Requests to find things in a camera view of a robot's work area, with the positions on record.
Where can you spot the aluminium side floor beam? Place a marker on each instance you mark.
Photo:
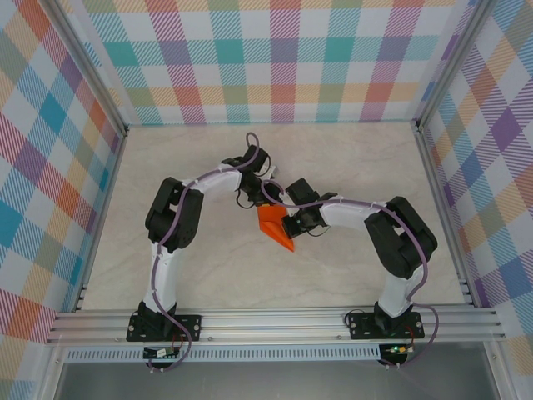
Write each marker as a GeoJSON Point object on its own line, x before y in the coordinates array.
{"type": "Point", "coordinates": [440, 208]}
{"type": "Point", "coordinates": [104, 208]}

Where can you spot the grey metal panel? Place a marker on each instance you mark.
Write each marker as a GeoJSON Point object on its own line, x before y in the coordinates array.
{"type": "Point", "coordinates": [270, 383]}

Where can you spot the aluminium frame post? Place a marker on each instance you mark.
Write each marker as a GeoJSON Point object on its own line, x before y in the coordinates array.
{"type": "Point", "coordinates": [447, 62]}
{"type": "Point", "coordinates": [93, 71]}

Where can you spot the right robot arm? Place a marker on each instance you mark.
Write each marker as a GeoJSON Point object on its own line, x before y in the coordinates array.
{"type": "Point", "coordinates": [399, 250]}

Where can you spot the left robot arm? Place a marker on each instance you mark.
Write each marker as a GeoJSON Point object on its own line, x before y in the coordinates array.
{"type": "Point", "coordinates": [164, 287]}

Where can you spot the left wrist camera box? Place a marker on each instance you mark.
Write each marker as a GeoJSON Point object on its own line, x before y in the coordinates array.
{"type": "Point", "coordinates": [272, 170]}

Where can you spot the long aluminium base rail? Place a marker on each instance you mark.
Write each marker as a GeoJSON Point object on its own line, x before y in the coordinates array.
{"type": "Point", "coordinates": [270, 325]}

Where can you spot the orange paper sheet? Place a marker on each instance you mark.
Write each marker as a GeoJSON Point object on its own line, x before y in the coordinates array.
{"type": "Point", "coordinates": [270, 225]}

